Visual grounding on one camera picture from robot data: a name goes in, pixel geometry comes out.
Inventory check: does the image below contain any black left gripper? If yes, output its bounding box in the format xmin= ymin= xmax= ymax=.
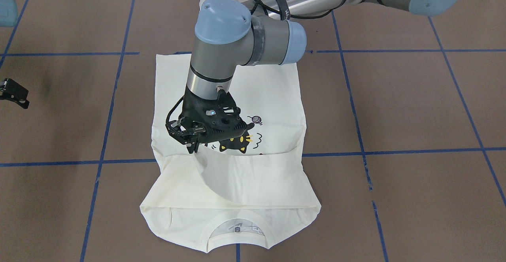
xmin=166 ymin=88 xmax=254 ymax=154

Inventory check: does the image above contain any cream long-sleeve cat shirt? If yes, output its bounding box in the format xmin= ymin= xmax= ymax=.
xmin=140 ymin=54 xmax=321 ymax=253

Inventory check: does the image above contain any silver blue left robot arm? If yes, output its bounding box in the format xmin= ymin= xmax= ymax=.
xmin=166 ymin=0 xmax=457 ymax=153

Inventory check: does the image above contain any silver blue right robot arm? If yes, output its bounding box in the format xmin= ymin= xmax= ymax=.
xmin=0 ymin=0 xmax=30 ymax=109

